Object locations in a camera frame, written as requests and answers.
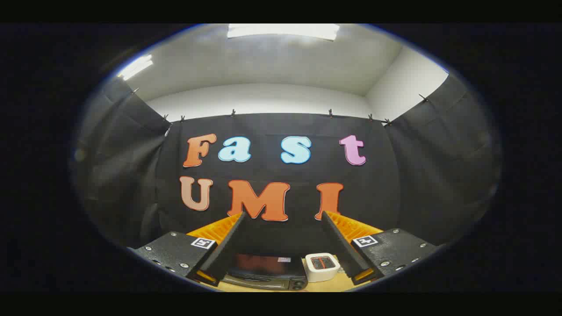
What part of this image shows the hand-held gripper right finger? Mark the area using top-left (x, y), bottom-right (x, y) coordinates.
top-left (321, 211), bottom-right (440, 286)

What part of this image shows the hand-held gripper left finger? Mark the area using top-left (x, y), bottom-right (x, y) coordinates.
top-left (127, 212), bottom-right (247, 288)

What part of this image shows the black toaster oven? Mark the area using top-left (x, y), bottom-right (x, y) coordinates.
top-left (220, 252), bottom-right (309, 291)

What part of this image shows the white pop-up toaster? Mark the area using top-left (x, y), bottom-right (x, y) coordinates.
top-left (304, 252), bottom-right (342, 283)

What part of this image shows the row of black clips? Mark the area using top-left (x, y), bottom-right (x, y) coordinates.
top-left (131, 88), bottom-right (430, 128)

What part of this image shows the narrow ceiling light panel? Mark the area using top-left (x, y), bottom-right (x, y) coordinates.
top-left (116, 54), bottom-right (155, 81)

